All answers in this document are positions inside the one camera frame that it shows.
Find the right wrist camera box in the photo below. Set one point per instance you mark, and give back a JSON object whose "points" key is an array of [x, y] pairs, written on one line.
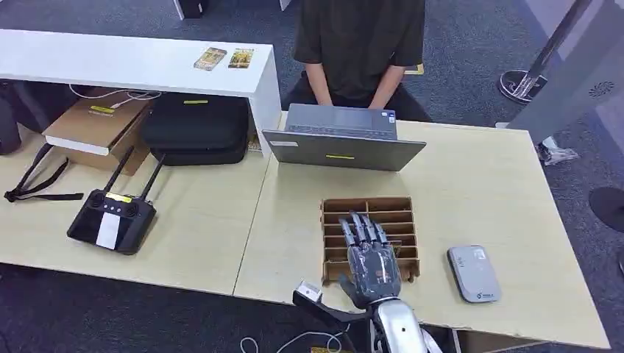
{"points": [[308, 291]]}

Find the small grey flat device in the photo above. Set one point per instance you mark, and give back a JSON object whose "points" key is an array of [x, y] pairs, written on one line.
{"points": [[474, 274]]}

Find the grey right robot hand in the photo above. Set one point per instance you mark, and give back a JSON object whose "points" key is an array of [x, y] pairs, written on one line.
{"points": [[373, 273]]}

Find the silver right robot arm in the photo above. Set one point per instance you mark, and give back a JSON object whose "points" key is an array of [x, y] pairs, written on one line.
{"points": [[402, 326]]}

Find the white furniture leg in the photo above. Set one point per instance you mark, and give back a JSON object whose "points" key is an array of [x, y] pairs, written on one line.
{"points": [[179, 9]]}

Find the green yellow printed card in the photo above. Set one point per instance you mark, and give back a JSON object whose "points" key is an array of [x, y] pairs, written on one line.
{"points": [[241, 58]]}

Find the grey partition panel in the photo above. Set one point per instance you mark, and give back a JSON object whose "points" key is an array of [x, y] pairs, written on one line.
{"points": [[575, 73]]}

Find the wooden card box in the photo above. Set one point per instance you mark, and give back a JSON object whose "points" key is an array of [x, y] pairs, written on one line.
{"points": [[336, 241]]}

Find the black remote controller with antennas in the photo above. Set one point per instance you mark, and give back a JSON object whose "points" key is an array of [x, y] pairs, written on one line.
{"points": [[112, 224]]}

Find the metal stanchion pole with base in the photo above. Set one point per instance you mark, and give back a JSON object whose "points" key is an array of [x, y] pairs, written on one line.
{"points": [[524, 85]]}

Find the black carrying bag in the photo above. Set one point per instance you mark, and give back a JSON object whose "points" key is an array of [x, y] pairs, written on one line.
{"points": [[195, 129]]}

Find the grey laptop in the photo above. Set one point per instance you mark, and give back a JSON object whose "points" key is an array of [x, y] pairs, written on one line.
{"points": [[341, 148]]}

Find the black round chair base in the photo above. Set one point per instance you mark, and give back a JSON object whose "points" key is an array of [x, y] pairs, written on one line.
{"points": [[609, 207]]}

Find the person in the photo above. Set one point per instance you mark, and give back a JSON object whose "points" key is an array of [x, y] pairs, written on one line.
{"points": [[358, 44]]}

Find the white desk shelf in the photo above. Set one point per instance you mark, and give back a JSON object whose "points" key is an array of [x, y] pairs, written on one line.
{"points": [[122, 61]]}

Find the crumpled clear plastic wrap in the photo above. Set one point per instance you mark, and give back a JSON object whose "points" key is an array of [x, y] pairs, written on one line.
{"points": [[556, 152]]}

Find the black bag under shelf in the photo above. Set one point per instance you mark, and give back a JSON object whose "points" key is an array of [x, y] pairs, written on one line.
{"points": [[24, 109]]}

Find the brown cardboard box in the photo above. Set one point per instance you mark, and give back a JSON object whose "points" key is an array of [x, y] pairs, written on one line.
{"points": [[95, 129]]}

